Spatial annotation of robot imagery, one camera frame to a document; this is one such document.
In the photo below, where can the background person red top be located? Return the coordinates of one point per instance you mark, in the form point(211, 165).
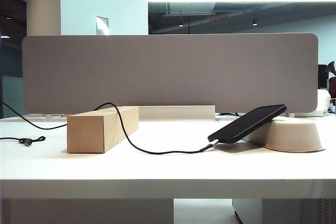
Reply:
point(333, 85)

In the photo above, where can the wall notice poster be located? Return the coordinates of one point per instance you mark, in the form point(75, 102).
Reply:
point(102, 24)

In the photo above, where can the white divider bracket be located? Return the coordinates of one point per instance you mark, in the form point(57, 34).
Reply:
point(291, 115)
point(47, 116)

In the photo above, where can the beige pulp tray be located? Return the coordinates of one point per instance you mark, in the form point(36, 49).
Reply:
point(294, 134)

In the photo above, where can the white rounded appliance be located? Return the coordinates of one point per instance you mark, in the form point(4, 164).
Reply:
point(324, 103)

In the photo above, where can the grey fabric desk divider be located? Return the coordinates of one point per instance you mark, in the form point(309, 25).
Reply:
point(170, 72)

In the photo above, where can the brown cardboard box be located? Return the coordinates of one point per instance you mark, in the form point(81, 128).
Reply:
point(86, 134)

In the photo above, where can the red ceiling sign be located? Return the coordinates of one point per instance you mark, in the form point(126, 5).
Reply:
point(218, 19)

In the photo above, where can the white round column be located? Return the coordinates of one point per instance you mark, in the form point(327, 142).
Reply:
point(43, 3)

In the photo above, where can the black smartphone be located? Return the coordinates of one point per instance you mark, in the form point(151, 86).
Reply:
point(246, 124)

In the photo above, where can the white desk side panel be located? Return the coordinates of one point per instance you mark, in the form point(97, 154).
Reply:
point(86, 211)

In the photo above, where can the black background monitor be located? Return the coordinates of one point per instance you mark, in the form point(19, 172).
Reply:
point(323, 75)

